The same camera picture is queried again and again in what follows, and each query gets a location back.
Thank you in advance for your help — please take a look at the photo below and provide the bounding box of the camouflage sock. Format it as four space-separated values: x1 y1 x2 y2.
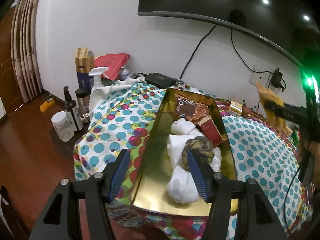
181 135 214 171

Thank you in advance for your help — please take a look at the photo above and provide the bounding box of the yellow snack packet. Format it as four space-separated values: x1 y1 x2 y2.
256 82 286 130

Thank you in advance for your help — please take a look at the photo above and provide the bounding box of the brown braided doll figurine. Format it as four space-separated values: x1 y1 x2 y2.
241 99 260 118

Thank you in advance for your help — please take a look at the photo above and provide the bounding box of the white sock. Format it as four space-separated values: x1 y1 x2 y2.
167 165 199 204
170 118 203 137

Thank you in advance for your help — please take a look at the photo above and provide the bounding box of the orange patterned snack packet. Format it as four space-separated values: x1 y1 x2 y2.
281 125 292 137

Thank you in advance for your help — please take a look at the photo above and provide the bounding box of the gold metal tray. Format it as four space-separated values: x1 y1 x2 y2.
131 88 236 217

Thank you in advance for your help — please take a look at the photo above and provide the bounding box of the white folded towel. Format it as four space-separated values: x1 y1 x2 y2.
167 134 221 172

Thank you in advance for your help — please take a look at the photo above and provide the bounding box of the dark red small box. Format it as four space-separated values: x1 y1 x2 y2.
197 116 223 148

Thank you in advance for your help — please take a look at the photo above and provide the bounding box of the black plug adapter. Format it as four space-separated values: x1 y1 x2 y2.
271 68 285 90

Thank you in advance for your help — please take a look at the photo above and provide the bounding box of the polka dot bed cloth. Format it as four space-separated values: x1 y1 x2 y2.
74 82 312 239

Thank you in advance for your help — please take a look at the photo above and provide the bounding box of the brown snack packet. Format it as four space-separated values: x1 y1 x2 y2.
171 94 212 125

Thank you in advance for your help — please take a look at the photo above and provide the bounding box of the clear plastic jar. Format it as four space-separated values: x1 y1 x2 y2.
51 111 74 142

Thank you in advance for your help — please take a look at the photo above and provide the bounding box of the black pump bottle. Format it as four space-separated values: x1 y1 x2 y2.
63 86 83 132

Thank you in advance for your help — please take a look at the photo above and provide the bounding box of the yellow cigarette box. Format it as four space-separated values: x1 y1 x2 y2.
228 101 243 118

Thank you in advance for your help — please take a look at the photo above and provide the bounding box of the white spray bottle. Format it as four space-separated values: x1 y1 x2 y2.
88 67 108 91

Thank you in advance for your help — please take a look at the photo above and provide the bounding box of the dark lidded tumbler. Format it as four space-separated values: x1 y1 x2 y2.
75 88 90 119

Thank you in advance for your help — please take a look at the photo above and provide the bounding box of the yellow floor object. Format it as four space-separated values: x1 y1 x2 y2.
40 98 55 113

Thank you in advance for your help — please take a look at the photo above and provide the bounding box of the black set-top box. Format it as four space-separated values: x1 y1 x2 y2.
145 73 176 89

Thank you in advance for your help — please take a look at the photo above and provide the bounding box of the red paper bag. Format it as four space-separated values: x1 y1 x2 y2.
94 53 131 81

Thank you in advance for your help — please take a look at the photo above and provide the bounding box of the yellow blue tall box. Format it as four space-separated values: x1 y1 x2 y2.
75 47 95 90

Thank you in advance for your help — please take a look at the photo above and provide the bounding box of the white wall socket plate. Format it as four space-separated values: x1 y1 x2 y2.
249 64 282 95

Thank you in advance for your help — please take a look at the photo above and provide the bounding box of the thin black wall cable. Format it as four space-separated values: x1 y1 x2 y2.
229 28 276 74

